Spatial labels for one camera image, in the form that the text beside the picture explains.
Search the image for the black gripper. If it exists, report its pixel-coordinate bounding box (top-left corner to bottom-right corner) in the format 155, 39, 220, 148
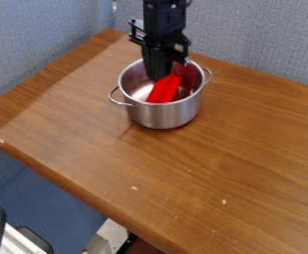
129, 0, 192, 80

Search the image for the red rectangular block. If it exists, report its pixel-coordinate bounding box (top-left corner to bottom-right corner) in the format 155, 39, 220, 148
147, 72, 183, 103

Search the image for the small metal pot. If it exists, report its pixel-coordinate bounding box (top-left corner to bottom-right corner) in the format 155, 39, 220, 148
109, 60, 213, 129

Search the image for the white ribbed appliance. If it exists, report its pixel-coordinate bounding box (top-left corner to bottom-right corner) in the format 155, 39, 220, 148
0, 224, 47, 254

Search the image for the black table leg frame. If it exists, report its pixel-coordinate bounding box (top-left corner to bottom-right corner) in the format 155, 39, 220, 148
116, 233, 139, 254

